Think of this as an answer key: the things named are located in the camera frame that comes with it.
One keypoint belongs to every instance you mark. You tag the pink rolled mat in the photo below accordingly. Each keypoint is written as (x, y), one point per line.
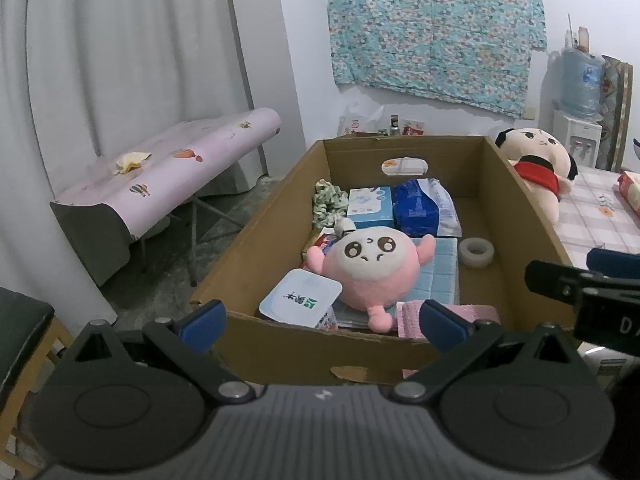
(190, 160)

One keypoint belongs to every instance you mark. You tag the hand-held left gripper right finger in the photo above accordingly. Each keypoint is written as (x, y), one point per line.
(442, 326)

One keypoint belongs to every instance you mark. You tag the white tape roll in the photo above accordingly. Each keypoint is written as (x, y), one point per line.
(476, 252)

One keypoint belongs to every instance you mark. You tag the pink fuzzy cloth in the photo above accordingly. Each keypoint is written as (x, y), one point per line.
(480, 315)

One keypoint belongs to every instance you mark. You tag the teal floral wall cloth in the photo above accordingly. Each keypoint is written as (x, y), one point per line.
(435, 30)

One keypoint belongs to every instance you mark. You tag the white lidded pack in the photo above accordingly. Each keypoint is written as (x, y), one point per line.
(300, 297)

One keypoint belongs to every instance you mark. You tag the black-haired plush doll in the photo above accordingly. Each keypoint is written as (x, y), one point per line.
(535, 160)

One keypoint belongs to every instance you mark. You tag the small white object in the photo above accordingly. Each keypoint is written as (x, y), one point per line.
(605, 201)

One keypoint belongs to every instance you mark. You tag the white water dispenser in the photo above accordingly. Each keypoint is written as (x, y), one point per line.
(575, 137)

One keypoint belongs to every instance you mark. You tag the white plastic bag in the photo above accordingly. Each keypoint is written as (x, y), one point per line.
(357, 120)

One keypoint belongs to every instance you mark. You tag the blue white wipes pack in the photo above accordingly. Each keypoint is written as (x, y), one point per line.
(425, 207)

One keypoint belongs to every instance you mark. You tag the beige bottle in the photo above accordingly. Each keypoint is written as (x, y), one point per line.
(584, 40)

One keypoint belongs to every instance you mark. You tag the blue water bottle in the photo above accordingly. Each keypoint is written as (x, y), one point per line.
(582, 82)

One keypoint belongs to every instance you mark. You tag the wooden chair green cushion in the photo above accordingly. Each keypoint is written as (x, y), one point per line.
(22, 340)

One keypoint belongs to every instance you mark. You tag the brown cardboard box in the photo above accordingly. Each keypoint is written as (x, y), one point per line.
(280, 350)

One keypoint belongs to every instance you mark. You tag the clear bottle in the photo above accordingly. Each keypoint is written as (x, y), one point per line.
(395, 125)

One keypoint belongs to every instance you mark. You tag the white curtain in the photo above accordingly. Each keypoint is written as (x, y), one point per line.
(125, 50)

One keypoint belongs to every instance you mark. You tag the yellow cloth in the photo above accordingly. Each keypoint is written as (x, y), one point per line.
(131, 161)

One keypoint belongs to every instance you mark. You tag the green white scrunchie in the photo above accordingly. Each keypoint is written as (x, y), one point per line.
(330, 200)

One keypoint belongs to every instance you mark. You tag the light blue quilted pad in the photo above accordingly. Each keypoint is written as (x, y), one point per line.
(442, 270)

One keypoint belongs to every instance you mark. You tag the patterned rolled mat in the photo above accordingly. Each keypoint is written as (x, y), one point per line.
(617, 110)

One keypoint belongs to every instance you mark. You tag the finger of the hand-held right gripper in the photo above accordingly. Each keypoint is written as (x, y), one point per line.
(617, 264)
(555, 280)

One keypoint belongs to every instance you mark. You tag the wall outlet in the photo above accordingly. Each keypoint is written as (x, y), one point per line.
(530, 113)

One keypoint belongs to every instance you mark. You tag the red white carton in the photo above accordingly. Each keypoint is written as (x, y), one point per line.
(413, 127)

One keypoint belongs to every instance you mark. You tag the pink round plush toy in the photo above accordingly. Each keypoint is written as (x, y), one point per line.
(370, 270)

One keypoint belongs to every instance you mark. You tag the pink red wipes pack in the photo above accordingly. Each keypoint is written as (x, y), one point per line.
(631, 190)

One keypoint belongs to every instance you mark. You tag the light blue tissue pack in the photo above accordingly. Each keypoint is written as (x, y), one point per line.
(371, 207)

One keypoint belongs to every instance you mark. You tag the plaid bed sheet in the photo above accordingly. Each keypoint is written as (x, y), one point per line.
(590, 225)

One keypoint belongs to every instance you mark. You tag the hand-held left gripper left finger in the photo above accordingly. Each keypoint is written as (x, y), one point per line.
(205, 324)

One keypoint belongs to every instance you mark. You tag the red white packet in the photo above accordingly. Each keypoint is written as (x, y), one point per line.
(322, 242)

